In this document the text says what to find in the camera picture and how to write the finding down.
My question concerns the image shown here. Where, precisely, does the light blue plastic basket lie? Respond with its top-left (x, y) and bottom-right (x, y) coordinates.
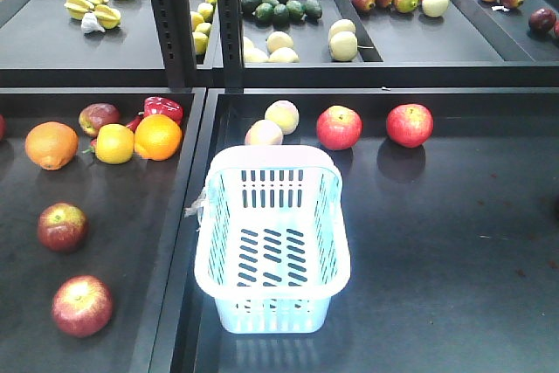
top-left (194, 145), bottom-right (351, 334)

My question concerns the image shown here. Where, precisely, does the pale peach front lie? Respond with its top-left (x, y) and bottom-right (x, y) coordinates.
top-left (245, 120), bottom-right (284, 145)

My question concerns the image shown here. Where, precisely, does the red apple centre tray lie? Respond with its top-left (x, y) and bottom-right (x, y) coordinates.
top-left (316, 105), bottom-right (362, 150)

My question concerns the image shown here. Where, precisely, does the red apple tray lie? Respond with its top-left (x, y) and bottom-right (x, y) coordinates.
top-left (316, 105), bottom-right (362, 150)
top-left (386, 103), bottom-right (434, 149)

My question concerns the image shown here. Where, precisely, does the orange beside pepper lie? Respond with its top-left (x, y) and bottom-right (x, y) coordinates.
top-left (135, 114), bottom-right (183, 161)

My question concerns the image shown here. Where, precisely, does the red apple right tray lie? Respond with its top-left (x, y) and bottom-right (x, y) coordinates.
top-left (386, 103), bottom-right (434, 149)

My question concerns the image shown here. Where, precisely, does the red bell pepper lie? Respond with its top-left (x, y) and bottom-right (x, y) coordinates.
top-left (143, 96), bottom-right (184, 125)

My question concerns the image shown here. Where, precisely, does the red chili pepper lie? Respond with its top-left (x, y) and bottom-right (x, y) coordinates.
top-left (82, 111), bottom-right (143, 154)

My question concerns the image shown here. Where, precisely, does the yellow round fruit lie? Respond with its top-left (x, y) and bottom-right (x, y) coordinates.
top-left (95, 123), bottom-right (135, 164)

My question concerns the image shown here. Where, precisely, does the black wooden display stand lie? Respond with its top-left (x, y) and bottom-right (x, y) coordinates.
top-left (1, 0), bottom-right (558, 372)

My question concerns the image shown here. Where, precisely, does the pink red apple near pepper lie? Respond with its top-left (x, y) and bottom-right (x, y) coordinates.
top-left (79, 103), bottom-right (121, 138)

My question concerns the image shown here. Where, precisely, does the red green apple upper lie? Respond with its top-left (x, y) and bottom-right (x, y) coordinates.
top-left (37, 202), bottom-right (89, 252)

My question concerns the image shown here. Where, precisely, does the red green apple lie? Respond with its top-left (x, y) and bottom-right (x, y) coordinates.
top-left (37, 202), bottom-right (89, 252)
top-left (51, 275), bottom-right (114, 338)

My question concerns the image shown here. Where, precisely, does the orange with navel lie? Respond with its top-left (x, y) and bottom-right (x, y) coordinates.
top-left (24, 121), bottom-right (79, 170)

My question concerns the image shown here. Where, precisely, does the white garlic bulb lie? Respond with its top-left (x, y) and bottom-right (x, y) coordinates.
top-left (80, 12), bottom-right (106, 34)

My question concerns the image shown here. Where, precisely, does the red green apple lower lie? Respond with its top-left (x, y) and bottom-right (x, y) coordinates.
top-left (51, 275), bottom-right (114, 338)

